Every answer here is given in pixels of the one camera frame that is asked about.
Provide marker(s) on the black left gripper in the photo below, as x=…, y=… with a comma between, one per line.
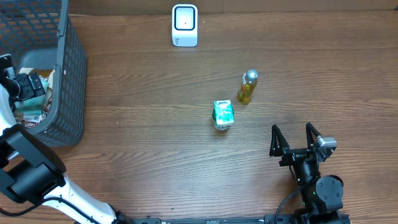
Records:
x=28, y=90

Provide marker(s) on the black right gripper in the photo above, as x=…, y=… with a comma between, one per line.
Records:
x=298, y=156

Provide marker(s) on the brown snack bag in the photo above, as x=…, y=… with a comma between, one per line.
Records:
x=46, y=77

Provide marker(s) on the teal tissue packet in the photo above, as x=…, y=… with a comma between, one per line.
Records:
x=32, y=106

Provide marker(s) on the yellow liquid bottle grey cap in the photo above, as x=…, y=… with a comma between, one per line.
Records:
x=249, y=82

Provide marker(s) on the green white tissue pack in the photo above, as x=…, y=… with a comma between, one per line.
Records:
x=222, y=115

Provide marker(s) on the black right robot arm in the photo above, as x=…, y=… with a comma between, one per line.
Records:
x=322, y=196

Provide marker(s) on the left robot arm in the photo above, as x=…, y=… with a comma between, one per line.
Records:
x=41, y=177

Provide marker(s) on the white barcode scanner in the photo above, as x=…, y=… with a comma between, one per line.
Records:
x=185, y=25

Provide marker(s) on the dark grey mesh plastic basket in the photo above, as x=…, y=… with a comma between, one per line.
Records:
x=40, y=34

